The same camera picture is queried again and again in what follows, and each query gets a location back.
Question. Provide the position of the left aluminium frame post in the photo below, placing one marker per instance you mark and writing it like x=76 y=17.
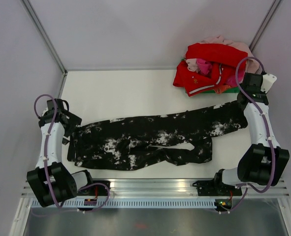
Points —
x=43 y=34

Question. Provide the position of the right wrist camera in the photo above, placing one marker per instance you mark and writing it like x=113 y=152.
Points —
x=257 y=83

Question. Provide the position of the green folded garment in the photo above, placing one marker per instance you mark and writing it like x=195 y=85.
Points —
x=201 y=76

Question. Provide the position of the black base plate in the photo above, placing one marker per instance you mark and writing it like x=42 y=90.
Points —
x=210 y=188
x=95 y=188

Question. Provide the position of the aluminium frame post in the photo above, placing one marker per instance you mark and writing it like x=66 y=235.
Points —
x=43 y=34
x=265 y=23

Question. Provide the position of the right aluminium frame post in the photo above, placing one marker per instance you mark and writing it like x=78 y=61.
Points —
x=265 y=23

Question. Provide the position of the magenta pink trousers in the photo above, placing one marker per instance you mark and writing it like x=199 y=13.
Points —
x=204 y=67

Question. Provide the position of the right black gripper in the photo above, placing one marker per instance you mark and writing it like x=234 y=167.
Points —
x=262 y=93

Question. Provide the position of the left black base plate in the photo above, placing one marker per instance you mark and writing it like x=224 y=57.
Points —
x=95 y=188

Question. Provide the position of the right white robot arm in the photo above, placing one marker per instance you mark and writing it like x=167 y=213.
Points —
x=264 y=162

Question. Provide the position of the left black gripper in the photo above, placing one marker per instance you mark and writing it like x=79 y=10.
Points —
x=74 y=121

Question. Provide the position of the black white-splattered trousers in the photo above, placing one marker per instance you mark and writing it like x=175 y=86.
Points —
x=129 y=144

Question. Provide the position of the red trousers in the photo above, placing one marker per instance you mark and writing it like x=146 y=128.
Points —
x=219 y=53

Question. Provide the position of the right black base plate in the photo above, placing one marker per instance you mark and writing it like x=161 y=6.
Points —
x=210 y=188

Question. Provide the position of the aluminium mounting rail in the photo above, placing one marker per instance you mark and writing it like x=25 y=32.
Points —
x=176 y=188

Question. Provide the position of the light pink trousers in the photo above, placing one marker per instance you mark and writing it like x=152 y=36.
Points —
x=252 y=65

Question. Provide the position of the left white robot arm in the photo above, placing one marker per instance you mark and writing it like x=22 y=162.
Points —
x=50 y=181

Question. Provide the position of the white slotted cable duct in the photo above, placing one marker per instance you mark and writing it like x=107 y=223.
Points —
x=140 y=203

